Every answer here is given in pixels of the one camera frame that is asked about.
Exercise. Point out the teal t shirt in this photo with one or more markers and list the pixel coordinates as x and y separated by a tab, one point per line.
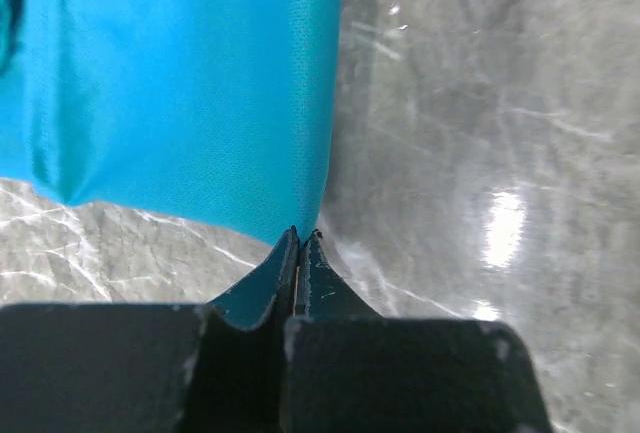
218	111

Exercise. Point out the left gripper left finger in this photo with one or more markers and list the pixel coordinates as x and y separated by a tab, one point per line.
249	303

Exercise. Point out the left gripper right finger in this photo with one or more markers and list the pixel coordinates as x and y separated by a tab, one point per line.
321	291

